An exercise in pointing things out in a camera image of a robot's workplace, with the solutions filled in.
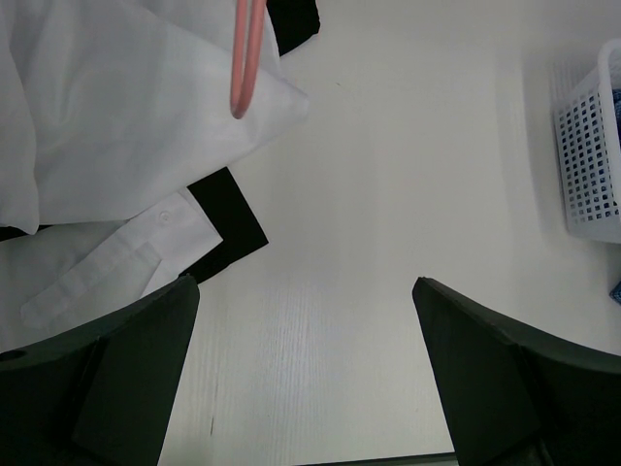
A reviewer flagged white plastic basket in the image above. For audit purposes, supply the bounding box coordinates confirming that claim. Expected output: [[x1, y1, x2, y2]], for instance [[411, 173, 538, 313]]
[[553, 38, 621, 243]]

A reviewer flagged white and black shirt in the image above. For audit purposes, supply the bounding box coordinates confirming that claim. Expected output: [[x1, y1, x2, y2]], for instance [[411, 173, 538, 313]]
[[1, 1, 308, 350]]

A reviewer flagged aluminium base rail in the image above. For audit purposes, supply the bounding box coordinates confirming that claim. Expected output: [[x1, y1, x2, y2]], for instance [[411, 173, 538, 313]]
[[305, 452, 458, 466]]

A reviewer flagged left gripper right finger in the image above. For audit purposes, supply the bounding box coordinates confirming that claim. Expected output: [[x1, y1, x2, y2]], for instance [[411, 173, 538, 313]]
[[412, 278, 620, 465]]

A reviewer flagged blue plaid shirt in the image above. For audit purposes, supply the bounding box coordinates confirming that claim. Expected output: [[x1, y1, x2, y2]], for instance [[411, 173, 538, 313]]
[[572, 86, 621, 306]]

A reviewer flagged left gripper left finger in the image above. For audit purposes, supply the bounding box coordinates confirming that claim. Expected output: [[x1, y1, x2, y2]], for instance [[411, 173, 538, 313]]
[[1, 276, 200, 465]]

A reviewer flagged pink wire hanger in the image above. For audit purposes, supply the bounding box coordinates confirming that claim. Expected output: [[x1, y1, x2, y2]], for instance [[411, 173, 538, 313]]
[[229, 0, 267, 119]]

